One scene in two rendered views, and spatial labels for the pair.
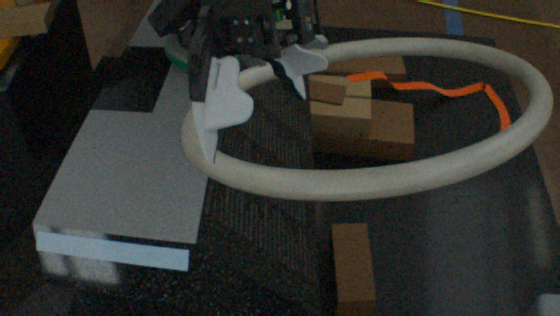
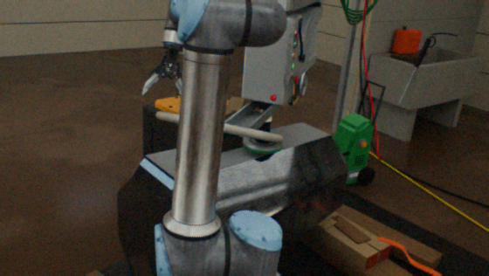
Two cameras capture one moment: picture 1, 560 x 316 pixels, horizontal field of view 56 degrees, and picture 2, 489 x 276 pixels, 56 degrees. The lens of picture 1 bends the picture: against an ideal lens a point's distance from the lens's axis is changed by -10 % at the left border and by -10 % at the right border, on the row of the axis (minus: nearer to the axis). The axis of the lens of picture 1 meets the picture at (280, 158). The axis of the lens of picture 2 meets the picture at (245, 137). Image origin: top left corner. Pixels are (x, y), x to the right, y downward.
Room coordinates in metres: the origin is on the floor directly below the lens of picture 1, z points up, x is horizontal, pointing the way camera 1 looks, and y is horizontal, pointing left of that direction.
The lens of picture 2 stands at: (-0.55, -1.31, 1.82)
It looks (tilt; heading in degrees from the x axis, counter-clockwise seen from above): 22 degrees down; 43
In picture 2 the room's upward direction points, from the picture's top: 5 degrees clockwise
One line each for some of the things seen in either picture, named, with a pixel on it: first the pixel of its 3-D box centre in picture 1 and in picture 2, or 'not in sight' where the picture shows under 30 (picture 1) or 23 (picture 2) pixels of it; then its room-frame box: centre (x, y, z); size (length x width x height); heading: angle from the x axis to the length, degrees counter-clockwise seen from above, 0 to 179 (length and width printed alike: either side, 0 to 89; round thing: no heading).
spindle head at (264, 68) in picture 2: not in sight; (275, 57); (1.24, 0.21, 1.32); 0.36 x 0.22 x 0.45; 26
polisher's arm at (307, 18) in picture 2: not in sight; (292, 50); (1.53, 0.33, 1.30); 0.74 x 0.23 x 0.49; 26
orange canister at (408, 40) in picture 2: not in sight; (409, 40); (4.52, 1.02, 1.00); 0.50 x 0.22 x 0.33; 172
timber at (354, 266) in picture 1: (351, 270); not in sight; (1.02, -0.23, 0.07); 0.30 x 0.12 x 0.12; 1
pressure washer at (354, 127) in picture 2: not in sight; (353, 133); (2.75, 0.54, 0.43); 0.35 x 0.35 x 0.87; 72
